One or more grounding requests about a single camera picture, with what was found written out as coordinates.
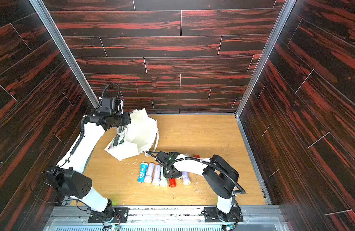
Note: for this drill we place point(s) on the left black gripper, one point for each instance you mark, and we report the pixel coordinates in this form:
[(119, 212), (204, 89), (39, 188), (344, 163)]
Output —
[(127, 120)]

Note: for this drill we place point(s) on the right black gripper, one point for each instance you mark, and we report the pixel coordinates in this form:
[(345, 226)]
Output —
[(171, 173)]

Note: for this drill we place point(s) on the white floral canvas tote bag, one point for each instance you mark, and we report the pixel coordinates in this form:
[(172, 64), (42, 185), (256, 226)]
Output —
[(139, 136)]

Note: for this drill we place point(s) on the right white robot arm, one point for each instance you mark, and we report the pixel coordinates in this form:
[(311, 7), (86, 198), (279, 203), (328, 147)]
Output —
[(219, 174)]

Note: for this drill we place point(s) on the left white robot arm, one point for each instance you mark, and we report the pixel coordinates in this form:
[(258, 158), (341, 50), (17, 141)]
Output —
[(67, 177)]

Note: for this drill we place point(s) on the white flashlight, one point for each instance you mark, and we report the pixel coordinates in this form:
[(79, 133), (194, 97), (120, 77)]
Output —
[(149, 172), (156, 176), (163, 179)]

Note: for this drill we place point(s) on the blue flashlight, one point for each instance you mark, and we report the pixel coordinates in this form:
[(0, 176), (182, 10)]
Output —
[(142, 173)]

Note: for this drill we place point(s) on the white flashlight far left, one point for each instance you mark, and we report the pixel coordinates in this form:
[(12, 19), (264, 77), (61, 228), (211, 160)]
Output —
[(149, 172)]

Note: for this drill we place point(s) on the lavender flashlight right lower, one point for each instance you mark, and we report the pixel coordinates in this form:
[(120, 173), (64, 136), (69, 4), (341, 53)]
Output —
[(185, 178)]

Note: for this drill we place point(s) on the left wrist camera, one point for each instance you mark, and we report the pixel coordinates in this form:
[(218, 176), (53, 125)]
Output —
[(111, 105)]

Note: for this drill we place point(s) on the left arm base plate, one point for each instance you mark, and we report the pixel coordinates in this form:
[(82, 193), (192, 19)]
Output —
[(116, 215)]

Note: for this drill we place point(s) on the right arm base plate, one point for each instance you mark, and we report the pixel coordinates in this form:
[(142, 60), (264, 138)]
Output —
[(213, 214)]

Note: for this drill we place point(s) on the aluminium front rail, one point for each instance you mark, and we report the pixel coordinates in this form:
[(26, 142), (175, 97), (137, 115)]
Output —
[(167, 218)]

